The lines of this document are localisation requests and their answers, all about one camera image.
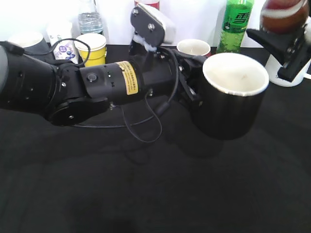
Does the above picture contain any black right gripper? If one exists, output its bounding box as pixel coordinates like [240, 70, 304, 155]
[246, 23, 311, 69]

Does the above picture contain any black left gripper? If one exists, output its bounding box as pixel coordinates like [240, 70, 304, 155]
[128, 47, 207, 106]

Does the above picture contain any Nescafe coffee bottle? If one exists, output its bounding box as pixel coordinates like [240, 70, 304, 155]
[259, 0, 310, 34]

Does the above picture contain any black mug white inside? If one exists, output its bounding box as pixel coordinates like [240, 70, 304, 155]
[191, 53, 269, 140]

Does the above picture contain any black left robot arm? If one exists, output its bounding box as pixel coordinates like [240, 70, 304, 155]
[0, 41, 205, 126]

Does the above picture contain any red mug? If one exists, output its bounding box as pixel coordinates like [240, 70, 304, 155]
[176, 39, 211, 57]

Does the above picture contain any green sprite bottle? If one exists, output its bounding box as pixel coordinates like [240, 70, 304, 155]
[216, 0, 254, 53]

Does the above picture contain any grey mug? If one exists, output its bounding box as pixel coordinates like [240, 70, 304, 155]
[7, 31, 50, 54]

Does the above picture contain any cola bottle red label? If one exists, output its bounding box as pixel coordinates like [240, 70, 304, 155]
[134, 0, 160, 10]

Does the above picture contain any yellow paper cup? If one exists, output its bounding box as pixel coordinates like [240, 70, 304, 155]
[76, 33, 107, 67]

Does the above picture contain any clear water bottle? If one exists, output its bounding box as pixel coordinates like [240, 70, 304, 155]
[78, 0, 104, 34]

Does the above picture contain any black camera cable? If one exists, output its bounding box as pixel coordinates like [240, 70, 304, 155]
[50, 38, 180, 143]

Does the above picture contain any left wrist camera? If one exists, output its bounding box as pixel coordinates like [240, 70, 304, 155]
[130, 3, 176, 52]

